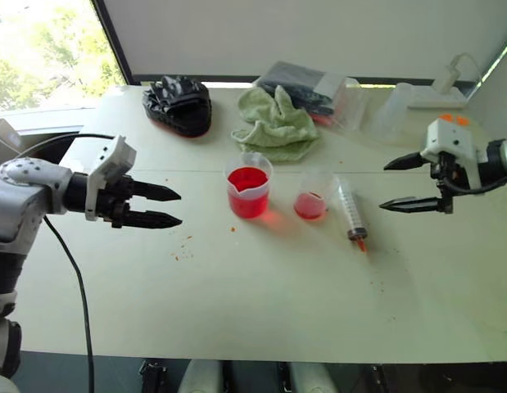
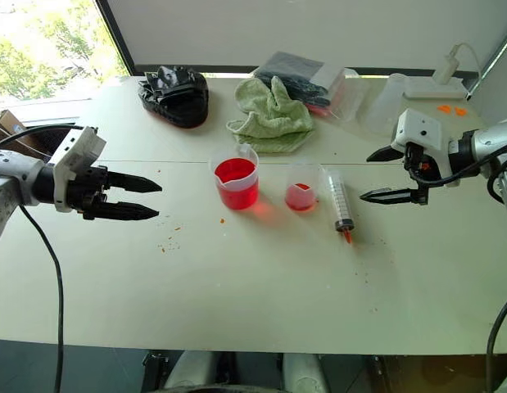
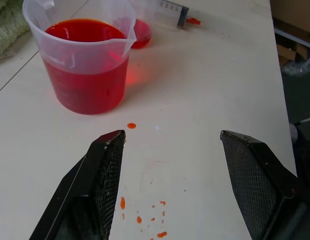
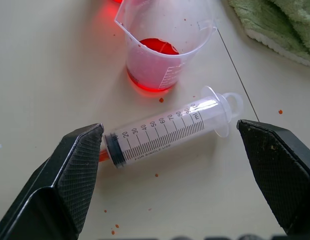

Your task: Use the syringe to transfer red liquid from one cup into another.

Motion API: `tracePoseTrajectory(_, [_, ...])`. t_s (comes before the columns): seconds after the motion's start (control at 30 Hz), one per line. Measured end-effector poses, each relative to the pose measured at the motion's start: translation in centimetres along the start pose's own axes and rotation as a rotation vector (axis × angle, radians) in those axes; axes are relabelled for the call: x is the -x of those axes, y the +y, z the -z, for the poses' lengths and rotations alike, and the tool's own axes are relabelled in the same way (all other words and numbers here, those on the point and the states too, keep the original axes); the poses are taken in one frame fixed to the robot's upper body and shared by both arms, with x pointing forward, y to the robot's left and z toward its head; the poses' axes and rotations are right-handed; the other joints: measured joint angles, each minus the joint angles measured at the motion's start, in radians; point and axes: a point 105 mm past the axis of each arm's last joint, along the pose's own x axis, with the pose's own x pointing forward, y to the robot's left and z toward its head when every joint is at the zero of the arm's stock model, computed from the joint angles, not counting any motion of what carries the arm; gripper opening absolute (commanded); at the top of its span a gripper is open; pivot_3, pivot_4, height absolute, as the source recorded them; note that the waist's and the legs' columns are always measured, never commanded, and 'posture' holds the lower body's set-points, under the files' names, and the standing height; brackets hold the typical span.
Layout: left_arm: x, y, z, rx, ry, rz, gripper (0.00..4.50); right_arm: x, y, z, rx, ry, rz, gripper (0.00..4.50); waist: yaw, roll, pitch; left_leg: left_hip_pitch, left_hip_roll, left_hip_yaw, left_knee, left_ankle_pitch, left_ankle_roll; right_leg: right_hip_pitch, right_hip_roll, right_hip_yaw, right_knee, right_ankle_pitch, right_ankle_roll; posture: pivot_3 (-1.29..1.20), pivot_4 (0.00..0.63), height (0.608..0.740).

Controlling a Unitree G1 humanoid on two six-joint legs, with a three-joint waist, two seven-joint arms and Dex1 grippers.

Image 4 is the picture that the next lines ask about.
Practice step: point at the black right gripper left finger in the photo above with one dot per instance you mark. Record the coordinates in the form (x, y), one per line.
(57, 190)

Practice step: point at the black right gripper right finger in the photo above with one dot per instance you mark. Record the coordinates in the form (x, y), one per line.
(277, 175)

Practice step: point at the clear plastic syringe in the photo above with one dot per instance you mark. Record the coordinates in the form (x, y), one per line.
(164, 132)

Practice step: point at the plastic beaker with red liquid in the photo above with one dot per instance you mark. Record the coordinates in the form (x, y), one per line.
(157, 50)

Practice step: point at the green towel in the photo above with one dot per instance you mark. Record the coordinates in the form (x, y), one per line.
(280, 25)

